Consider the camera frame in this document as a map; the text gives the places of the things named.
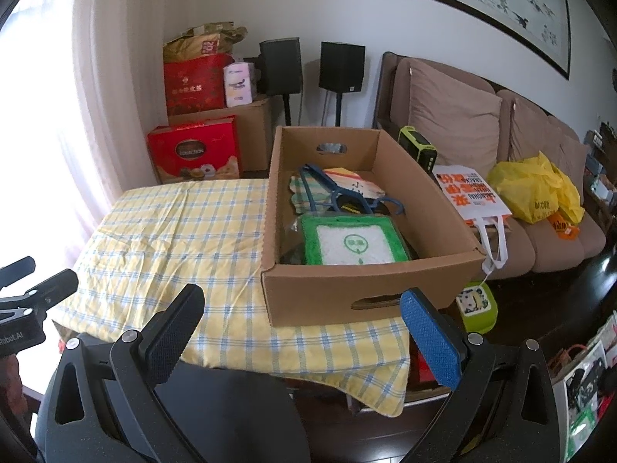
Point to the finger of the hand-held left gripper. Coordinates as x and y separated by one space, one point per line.
55 287
17 272

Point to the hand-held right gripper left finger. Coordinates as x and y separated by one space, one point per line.
173 323

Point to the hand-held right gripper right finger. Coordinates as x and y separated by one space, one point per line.
429 337

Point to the green white cloth pack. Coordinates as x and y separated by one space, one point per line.
354 243

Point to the cardboard box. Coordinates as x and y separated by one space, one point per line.
313 299

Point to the dark blue plastic hanger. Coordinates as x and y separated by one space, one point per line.
385 204

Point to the painted paper hand fan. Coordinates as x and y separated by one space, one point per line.
356 185

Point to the person's left hand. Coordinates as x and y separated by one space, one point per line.
10 381

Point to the green container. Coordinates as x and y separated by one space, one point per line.
476 306

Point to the yellow checked tablecloth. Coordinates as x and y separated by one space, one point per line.
168 231

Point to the dark chair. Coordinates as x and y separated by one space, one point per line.
217 410

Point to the brown sofa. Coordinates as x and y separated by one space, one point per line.
544 246

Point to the white orange tote bag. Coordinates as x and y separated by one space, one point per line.
470 195

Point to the printed paper bag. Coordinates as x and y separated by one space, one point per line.
588 386

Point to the orange plastic bag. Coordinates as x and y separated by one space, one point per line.
564 226

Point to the white curtain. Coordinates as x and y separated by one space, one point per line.
82 106

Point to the yellow plastic bag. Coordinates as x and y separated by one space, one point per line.
530 188

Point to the green black device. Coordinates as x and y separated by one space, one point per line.
417 147

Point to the brown carton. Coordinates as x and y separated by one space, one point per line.
255 135

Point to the large beige cushion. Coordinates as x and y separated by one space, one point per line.
453 111

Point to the red gift bag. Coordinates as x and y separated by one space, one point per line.
193 87

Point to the small beige cushion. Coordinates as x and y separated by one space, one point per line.
544 130

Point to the cluttered shelf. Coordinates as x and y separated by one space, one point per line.
602 169

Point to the pink tissue pack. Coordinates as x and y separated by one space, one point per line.
238 84

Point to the black speaker on stand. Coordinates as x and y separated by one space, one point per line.
342 65
280 65

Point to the gold paper bag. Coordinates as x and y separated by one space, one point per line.
202 41

